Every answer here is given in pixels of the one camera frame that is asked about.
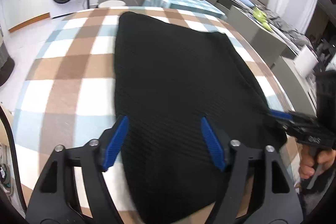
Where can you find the black knit garment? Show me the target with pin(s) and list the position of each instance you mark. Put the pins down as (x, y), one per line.
(167, 78)

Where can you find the yellow green object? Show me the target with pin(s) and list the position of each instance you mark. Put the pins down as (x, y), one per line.
(260, 16)

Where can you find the woven laundry basket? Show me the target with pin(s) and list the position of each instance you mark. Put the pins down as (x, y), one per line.
(7, 64)

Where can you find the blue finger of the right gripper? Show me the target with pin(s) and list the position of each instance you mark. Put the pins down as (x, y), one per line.
(281, 115)

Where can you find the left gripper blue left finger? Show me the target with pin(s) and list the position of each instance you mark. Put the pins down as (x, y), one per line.
(111, 142)

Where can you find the white paper towel roll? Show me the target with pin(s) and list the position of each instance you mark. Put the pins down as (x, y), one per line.
(305, 62)

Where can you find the blue checkered cloth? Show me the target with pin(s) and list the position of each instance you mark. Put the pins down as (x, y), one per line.
(198, 6)

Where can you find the white round stool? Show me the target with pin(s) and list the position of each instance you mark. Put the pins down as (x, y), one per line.
(111, 4)

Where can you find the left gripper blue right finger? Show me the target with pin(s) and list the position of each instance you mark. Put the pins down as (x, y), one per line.
(217, 142)

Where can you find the checkered brown blue blanket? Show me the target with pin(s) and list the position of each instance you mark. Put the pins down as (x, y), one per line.
(67, 97)

